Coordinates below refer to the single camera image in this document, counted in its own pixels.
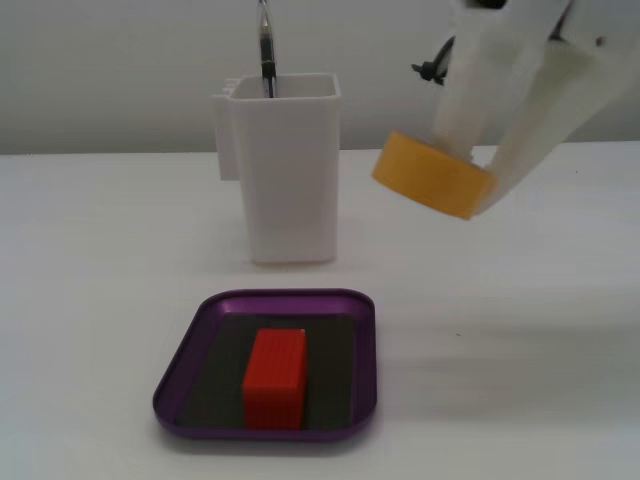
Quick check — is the white plastic pen holder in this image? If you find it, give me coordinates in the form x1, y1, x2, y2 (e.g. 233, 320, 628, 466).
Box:
211, 73, 343, 265

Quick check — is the yellow masking tape roll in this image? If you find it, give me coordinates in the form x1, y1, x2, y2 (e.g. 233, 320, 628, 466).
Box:
370, 131, 499, 222

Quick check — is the purple metal tray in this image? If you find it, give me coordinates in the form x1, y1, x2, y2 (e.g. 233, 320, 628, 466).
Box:
153, 288, 379, 444

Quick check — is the red ribbed block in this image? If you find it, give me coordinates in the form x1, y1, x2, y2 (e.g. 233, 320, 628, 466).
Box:
242, 328, 308, 431

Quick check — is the black tray liner mat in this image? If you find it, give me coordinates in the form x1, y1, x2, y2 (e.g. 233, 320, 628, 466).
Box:
177, 312, 357, 430

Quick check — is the black and silver pen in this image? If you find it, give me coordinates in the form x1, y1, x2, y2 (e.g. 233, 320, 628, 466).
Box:
256, 0, 279, 99

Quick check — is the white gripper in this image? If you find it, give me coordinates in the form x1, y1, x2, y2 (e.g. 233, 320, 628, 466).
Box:
431, 0, 640, 220

